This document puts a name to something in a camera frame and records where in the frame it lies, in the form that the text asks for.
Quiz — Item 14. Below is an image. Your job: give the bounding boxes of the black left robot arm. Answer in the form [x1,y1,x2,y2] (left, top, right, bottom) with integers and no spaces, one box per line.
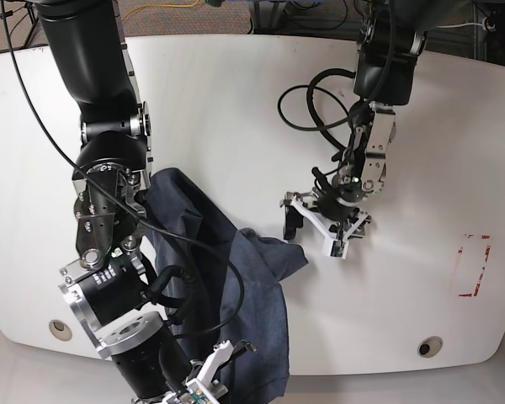
[280,1,426,258]

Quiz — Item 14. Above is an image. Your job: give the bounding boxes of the red tape marking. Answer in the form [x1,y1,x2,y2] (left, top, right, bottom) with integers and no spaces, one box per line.
[452,234,492,298]

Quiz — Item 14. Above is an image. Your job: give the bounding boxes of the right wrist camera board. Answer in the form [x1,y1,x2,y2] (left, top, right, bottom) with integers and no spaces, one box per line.
[178,379,217,404]

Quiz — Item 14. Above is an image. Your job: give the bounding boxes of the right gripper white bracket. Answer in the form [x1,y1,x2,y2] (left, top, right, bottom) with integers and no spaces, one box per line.
[130,339,258,404]

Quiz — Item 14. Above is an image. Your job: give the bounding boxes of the left table grommet hole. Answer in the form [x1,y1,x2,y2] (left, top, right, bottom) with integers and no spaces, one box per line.
[49,320,72,342]

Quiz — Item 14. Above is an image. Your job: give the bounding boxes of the table grommet hole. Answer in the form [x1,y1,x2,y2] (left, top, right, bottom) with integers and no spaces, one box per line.
[49,320,72,342]
[417,336,443,359]

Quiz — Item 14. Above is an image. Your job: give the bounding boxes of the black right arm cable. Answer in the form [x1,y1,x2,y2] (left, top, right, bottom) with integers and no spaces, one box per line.
[0,0,245,338]

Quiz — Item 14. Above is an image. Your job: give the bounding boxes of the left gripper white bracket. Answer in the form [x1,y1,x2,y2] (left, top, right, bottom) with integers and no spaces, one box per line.
[279,191,371,258]

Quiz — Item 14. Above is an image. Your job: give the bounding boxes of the yellow cable on floor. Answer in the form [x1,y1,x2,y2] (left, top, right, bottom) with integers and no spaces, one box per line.
[121,2,201,22]

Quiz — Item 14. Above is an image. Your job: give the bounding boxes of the right table grommet hole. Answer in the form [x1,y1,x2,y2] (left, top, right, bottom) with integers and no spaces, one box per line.
[417,336,443,359]

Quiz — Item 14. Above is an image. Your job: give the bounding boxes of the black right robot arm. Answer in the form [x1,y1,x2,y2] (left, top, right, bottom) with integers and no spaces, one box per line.
[35,1,251,403]

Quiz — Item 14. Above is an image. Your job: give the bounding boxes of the black tripod stand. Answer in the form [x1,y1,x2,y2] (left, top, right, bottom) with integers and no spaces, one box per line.
[22,2,40,49]

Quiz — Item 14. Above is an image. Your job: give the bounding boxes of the dark blue t-shirt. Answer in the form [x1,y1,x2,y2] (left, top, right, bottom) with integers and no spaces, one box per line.
[146,168,308,403]

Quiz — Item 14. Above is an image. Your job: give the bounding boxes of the white cable on floor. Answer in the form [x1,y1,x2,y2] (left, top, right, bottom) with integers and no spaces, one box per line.
[435,20,485,31]

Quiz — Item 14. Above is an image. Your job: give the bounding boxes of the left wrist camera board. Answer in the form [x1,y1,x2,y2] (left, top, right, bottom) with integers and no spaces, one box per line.
[328,240,348,259]

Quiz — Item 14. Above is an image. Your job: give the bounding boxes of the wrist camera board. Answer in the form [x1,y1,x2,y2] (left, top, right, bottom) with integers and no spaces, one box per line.
[178,379,217,404]
[328,240,348,259]

